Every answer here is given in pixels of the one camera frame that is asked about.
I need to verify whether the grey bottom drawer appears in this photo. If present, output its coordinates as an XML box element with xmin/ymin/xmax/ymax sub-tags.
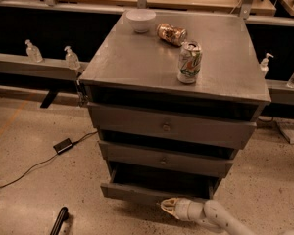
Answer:
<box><xmin>100</xmin><ymin>163</ymin><xmax>221</xmax><ymax>206</ymax></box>

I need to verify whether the clear pump bottle far left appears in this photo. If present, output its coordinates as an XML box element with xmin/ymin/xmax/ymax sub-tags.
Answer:
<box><xmin>25</xmin><ymin>39</ymin><xmax>43</xmax><ymax>63</ymax></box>

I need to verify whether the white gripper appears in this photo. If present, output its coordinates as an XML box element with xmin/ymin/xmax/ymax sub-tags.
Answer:
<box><xmin>161</xmin><ymin>198</ymin><xmax>205</xmax><ymax>222</ymax></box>

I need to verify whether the grey middle drawer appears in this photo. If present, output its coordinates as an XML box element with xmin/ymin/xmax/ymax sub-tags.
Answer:
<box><xmin>99</xmin><ymin>141</ymin><xmax>233</xmax><ymax>178</ymax></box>

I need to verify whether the white green soda can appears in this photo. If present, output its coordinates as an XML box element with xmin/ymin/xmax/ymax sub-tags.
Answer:
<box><xmin>177</xmin><ymin>41</ymin><xmax>203</xmax><ymax>84</ymax></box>

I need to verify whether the grey top drawer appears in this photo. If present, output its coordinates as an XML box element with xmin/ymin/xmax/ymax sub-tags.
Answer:
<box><xmin>88</xmin><ymin>103</ymin><xmax>256</xmax><ymax>149</ymax></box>

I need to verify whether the grey wooden drawer cabinet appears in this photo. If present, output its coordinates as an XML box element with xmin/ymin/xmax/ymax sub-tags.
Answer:
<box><xmin>78</xmin><ymin>10</ymin><xmax>272</xmax><ymax>194</ymax></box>

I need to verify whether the grey wooden block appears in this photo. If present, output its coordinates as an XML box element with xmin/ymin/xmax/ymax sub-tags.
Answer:
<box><xmin>277</xmin><ymin>122</ymin><xmax>294</xmax><ymax>144</ymax></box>

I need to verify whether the grey metal rail shelf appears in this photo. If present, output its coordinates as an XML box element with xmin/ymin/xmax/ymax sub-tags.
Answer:
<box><xmin>0</xmin><ymin>53</ymin><xmax>294</xmax><ymax>106</ymax></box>

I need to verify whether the brown crushed soda can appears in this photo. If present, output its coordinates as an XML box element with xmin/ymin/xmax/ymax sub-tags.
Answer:
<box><xmin>157</xmin><ymin>23</ymin><xmax>187</xmax><ymax>47</ymax></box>

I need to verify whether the black power adapter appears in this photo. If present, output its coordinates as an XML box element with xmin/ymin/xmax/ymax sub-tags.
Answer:
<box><xmin>53</xmin><ymin>138</ymin><xmax>73</xmax><ymax>155</ymax></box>

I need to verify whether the clear pump bottle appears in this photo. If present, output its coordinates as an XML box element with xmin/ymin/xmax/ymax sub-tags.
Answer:
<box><xmin>25</xmin><ymin>39</ymin><xmax>43</xmax><ymax>63</ymax></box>
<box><xmin>64</xmin><ymin>46</ymin><xmax>80</xmax><ymax>70</ymax></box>

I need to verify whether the white ceramic bowl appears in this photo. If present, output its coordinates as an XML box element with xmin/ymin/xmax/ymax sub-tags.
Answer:
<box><xmin>125</xmin><ymin>9</ymin><xmax>156</xmax><ymax>33</ymax></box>

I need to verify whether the grey drawer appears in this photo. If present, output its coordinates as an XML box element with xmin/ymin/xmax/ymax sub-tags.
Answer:
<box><xmin>88</xmin><ymin>103</ymin><xmax>256</xmax><ymax>149</ymax></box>
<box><xmin>100</xmin><ymin>163</ymin><xmax>221</xmax><ymax>206</ymax></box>
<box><xmin>99</xmin><ymin>141</ymin><xmax>233</xmax><ymax>178</ymax></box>

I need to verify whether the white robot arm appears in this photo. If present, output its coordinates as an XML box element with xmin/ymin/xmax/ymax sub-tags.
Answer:
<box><xmin>161</xmin><ymin>198</ymin><xmax>256</xmax><ymax>235</ymax></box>

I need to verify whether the black power cable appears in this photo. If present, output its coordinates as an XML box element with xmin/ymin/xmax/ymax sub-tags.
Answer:
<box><xmin>0</xmin><ymin>130</ymin><xmax>99</xmax><ymax>194</ymax></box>

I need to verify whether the white pump bottle right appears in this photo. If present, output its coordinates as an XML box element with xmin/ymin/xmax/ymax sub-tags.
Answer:
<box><xmin>260</xmin><ymin>53</ymin><xmax>273</xmax><ymax>75</ymax></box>

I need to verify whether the black cylindrical handle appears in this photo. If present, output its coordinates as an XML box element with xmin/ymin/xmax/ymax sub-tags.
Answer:
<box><xmin>50</xmin><ymin>207</ymin><xmax>69</xmax><ymax>235</ymax></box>

